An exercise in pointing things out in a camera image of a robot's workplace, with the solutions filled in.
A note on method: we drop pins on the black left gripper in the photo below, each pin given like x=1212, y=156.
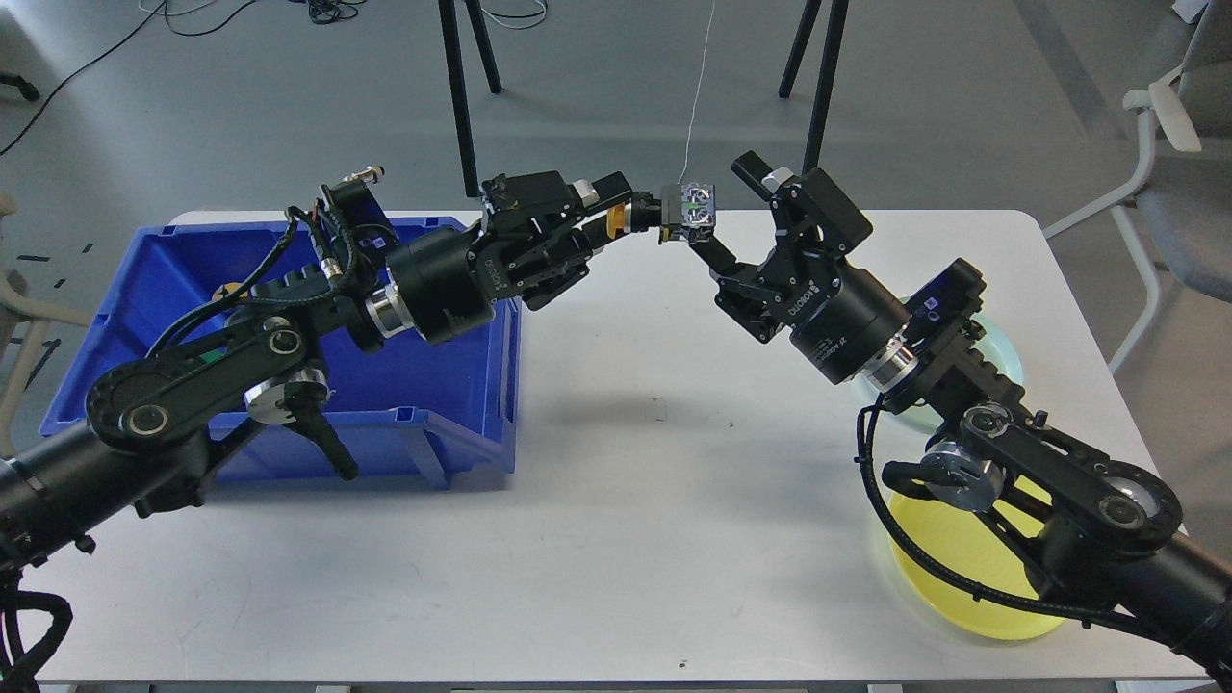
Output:
x=533, y=242

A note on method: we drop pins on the beige chair at left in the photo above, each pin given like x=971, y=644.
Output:
x=17, y=308

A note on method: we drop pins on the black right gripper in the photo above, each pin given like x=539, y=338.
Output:
x=839, y=315

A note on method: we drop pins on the light green plate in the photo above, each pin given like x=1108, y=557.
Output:
x=994, y=346

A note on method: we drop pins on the yellow push button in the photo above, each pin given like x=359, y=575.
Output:
x=227, y=289
x=664, y=214

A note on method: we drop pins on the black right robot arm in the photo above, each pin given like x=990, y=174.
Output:
x=1099, y=539

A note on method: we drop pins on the black stand leg right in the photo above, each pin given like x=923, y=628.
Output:
x=824, y=85

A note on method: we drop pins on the blue plastic bin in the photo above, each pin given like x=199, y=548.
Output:
x=306, y=388

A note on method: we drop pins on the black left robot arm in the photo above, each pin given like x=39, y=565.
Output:
x=55, y=492

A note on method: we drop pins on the grey white chair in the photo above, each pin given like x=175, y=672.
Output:
x=1183, y=197

